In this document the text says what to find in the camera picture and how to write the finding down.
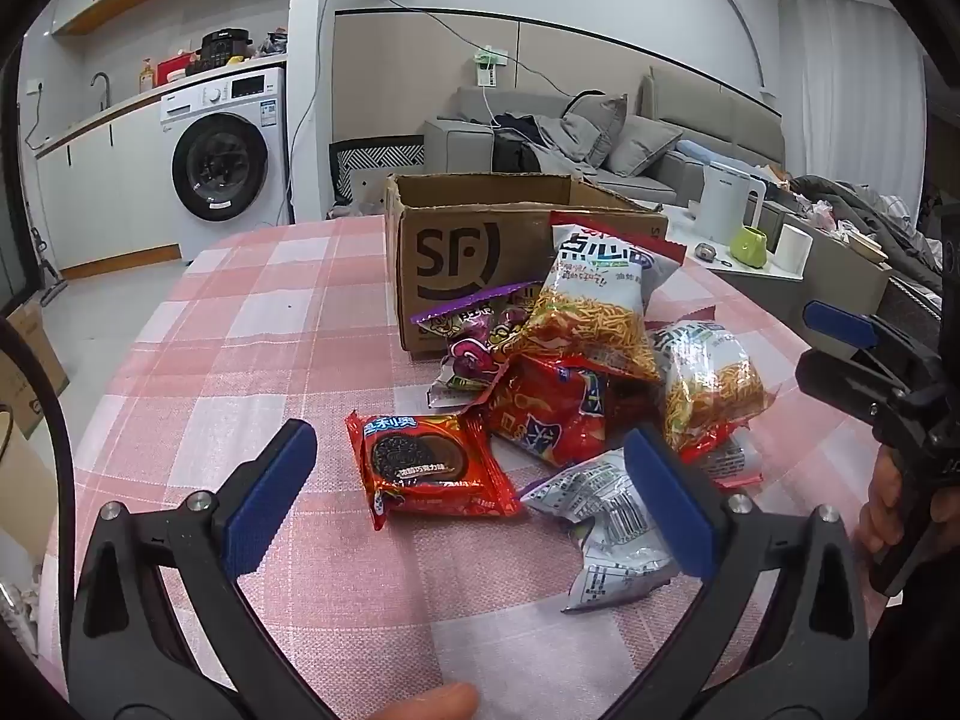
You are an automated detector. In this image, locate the white wall socket with charger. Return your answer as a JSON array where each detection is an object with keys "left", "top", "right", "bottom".
[{"left": 472, "top": 45, "right": 511, "bottom": 87}]

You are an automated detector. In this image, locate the stick vacuum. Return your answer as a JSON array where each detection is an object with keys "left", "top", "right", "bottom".
[{"left": 26, "top": 202, "right": 68, "bottom": 308}]

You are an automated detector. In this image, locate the grey sofa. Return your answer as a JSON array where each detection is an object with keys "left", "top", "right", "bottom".
[{"left": 424, "top": 64, "right": 785, "bottom": 203}]

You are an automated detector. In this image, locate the brown cardboard box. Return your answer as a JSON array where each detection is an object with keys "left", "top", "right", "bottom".
[{"left": 384, "top": 172, "right": 668, "bottom": 353}]

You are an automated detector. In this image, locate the white curtain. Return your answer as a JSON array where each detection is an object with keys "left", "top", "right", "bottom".
[{"left": 780, "top": 0, "right": 931, "bottom": 196}]

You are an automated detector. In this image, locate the white kitchen base cabinet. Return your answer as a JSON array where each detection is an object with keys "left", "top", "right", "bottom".
[{"left": 34, "top": 86, "right": 185, "bottom": 271}]

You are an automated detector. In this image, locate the black white patterned basket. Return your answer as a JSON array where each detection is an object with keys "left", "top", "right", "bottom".
[{"left": 328, "top": 136, "right": 426, "bottom": 207}]

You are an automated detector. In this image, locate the person's left hand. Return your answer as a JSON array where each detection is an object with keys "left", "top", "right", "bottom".
[{"left": 364, "top": 682, "right": 479, "bottom": 720}]

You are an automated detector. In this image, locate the red chocolate cookie packet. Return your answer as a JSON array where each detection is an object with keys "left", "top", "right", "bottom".
[{"left": 345, "top": 411, "right": 524, "bottom": 530}]

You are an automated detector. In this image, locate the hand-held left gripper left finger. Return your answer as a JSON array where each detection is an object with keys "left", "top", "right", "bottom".
[{"left": 66, "top": 420, "right": 331, "bottom": 720}]

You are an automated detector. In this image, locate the person's right hand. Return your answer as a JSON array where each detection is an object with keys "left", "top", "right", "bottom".
[{"left": 857, "top": 454, "right": 912, "bottom": 571}]

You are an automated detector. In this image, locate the flat cardboard box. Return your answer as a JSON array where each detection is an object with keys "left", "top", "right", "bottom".
[{"left": 0, "top": 304, "right": 70, "bottom": 440}]

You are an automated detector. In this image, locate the small crispy noodle snack bag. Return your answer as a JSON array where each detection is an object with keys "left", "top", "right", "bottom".
[{"left": 649, "top": 319, "right": 781, "bottom": 455}]

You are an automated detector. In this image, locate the pink plaid tablecloth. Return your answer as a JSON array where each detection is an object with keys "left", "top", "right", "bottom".
[{"left": 37, "top": 214, "right": 901, "bottom": 720}]

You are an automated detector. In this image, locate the dark jacket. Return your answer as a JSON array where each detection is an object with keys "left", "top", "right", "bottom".
[{"left": 491, "top": 112, "right": 571, "bottom": 173}]

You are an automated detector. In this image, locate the white cylindrical cup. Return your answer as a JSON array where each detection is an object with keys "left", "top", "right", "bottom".
[{"left": 772, "top": 223, "right": 813, "bottom": 273}]

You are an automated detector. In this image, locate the large crispy noodle snack bag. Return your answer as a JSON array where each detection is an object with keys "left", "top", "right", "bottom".
[{"left": 491, "top": 211, "right": 685, "bottom": 383}]

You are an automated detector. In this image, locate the green cup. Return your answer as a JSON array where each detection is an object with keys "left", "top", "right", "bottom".
[{"left": 731, "top": 223, "right": 767, "bottom": 269}]

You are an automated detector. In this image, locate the light grey pillow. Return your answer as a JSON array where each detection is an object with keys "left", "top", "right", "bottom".
[{"left": 606, "top": 116, "right": 683, "bottom": 177}]

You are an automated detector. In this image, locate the black rice cooker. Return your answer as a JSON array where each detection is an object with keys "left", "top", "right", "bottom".
[{"left": 196, "top": 30, "right": 248, "bottom": 70}]

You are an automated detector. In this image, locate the white coffee table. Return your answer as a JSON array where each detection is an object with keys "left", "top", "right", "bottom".
[{"left": 652, "top": 202, "right": 893, "bottom": 316}]

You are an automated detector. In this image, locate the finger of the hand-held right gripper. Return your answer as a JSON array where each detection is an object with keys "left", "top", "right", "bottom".
[
  {"left": 802, "top": 300, "right": 935, "bottom": 391},
  {"left": 795, "top": 349, "right": 912, "bottom": 428}
]

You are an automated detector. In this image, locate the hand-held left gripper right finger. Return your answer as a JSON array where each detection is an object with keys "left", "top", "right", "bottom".
[{"left": 622, "top": 424, "right": 871, "bottom": 720}]

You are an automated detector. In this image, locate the red chip bag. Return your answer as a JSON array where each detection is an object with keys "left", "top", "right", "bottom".
[{"left": 465, "top": 356, "right": 612, "bottom": 473}]

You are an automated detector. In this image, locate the purple snack packet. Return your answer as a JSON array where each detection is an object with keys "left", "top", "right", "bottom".
[{"left": 411, "top": 281, "right": 545, "bottom": 410}]

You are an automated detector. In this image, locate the dark grey pillow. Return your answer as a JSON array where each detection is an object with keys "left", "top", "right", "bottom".
[{"left": 561, "top": 92, "right": 629, "bottom": 166}]

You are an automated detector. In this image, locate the silver white snack packet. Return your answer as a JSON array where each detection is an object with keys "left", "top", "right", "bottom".
[{"left": 520, "top": 446, "right": 680, "bottom": 614}]

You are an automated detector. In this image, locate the grey blanket pile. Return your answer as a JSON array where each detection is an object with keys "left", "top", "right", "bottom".
[{"left": 791, "top": 174, "right": 946, "bottom": 293}]

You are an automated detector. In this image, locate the white electric kettle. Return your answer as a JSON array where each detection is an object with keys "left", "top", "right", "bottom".
[{"left": 697, "top": 163, "right": 767, "bottom": 247}]

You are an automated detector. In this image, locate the small white red-edged packet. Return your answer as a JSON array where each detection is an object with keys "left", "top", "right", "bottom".
[{"left": 701, "top": 427, "right": 764, "bottom": 485}]

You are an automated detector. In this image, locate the white washing machine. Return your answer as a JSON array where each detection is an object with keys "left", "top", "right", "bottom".
[{"left": 159, "top": 66, "right": 290, "bottom": 245}]

